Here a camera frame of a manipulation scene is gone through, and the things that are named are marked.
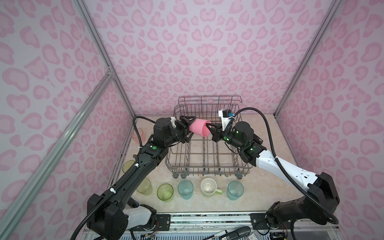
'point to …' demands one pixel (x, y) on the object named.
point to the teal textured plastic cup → (235, 189)
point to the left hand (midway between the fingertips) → (198, 120)
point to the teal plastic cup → (185, 188)
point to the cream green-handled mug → (208, 188)
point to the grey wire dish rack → (199, 156)
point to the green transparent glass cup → (165, 192)
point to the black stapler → (256, 139)
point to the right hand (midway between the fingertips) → (207, 123)
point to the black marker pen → (234, 234)
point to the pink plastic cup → (198, 126)
